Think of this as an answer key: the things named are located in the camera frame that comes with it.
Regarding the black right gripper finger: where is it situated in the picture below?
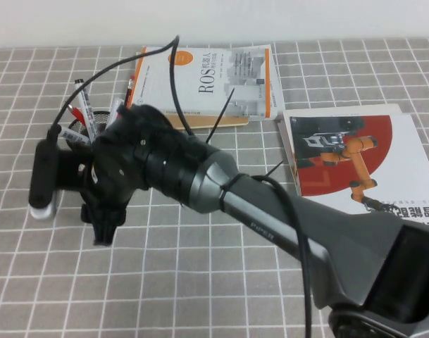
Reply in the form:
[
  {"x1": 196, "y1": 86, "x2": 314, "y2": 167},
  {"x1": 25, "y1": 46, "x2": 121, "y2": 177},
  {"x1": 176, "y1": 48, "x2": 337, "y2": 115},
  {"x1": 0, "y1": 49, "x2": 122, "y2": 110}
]
[
  {"x1": 80, "y1": 202, "x2": 127, "y2": 226},
  {"x1": 93, "y1": 220, "x2": 117, "y2": 246}
]

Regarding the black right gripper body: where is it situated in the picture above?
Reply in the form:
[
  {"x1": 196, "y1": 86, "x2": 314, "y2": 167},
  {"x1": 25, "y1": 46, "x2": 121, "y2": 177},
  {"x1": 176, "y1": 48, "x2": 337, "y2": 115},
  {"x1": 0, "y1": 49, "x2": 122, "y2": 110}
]
[{"x1": 80, "y1": 105, "x2": 173, "y2": 212}]

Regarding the black mesh pen holder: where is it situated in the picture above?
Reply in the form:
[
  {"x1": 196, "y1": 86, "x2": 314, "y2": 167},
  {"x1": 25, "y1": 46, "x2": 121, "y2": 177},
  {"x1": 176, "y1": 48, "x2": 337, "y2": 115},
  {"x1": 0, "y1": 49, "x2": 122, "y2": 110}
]
[{"x1": 66, "y1": 111, "x2": 111, "y2": 151}]

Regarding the red ballpoint pen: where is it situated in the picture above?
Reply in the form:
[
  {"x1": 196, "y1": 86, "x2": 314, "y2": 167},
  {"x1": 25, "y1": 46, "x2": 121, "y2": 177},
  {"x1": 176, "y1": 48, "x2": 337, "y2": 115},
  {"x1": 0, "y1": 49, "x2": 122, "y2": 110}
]
[{"x1": 68, "y1": 104, "x2": 85, "y2": 123}]

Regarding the grey checked tablecloth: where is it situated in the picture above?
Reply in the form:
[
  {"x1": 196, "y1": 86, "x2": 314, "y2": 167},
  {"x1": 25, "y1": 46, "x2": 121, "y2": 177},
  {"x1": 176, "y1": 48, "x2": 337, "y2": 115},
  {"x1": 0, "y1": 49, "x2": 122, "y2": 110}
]
[{"x1": 0, "y1": 38, "x2": 429, "y2": 338}]

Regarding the white orange ROS book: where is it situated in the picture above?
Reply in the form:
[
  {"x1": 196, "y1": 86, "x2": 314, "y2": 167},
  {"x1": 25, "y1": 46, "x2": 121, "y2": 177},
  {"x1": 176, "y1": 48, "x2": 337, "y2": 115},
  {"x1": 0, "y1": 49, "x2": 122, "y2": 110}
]
[{"x1": 129, "y1": 45, "x2": 275, "y2": 120}]

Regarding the white red robot brochure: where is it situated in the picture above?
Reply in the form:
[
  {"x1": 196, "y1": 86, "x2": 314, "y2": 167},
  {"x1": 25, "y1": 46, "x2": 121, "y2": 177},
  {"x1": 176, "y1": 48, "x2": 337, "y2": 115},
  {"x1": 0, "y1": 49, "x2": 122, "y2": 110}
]
[{"x1": 282, "y1": 112, "x2": 429, "y2": 232}]

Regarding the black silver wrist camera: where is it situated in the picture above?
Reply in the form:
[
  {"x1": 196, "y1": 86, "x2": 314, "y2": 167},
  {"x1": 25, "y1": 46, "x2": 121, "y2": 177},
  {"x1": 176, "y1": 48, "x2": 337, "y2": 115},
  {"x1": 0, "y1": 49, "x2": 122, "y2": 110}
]
[{"x1": 26, "y1": 139, "x2": 62, "y2": 222}]

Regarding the black camera cable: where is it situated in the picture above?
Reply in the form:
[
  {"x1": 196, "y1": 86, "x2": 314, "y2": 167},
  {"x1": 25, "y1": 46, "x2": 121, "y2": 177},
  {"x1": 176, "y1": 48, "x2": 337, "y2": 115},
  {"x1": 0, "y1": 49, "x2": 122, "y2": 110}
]
[{"x1": 46, "y1": 35, "x2": 313, "y2": 338}]

